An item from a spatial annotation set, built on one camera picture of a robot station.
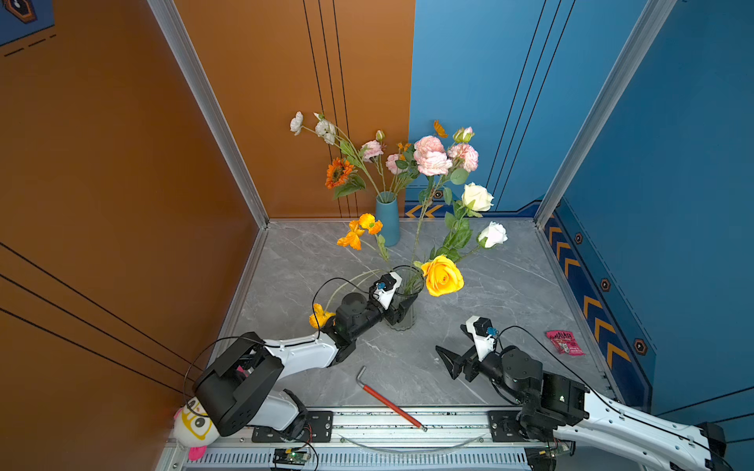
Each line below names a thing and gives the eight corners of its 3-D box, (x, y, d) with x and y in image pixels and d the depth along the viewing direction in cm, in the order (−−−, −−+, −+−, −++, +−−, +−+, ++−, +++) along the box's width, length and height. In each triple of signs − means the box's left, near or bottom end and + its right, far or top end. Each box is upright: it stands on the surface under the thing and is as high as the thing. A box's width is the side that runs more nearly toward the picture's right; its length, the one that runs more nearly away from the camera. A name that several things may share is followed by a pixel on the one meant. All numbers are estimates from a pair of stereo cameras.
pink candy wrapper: (553, 355, 87) (557, 352, 85) (545, 333, 92) (549, 330, 90) (579, 355, 87) (584, 352, 85) (570, 333, 92) (574, 330, 90)
